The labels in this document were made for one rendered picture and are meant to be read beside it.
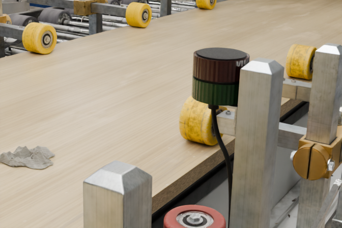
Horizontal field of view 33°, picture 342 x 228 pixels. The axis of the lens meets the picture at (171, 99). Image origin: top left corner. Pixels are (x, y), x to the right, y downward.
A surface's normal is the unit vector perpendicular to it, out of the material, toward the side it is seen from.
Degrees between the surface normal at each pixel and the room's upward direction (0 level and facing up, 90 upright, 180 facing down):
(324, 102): 90
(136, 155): 0
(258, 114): 90
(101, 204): 90
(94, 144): 0
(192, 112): 59
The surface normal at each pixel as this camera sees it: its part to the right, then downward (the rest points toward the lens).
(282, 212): 0.03, -0.95
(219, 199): 0.85, 0.19
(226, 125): -0.52, 0.25
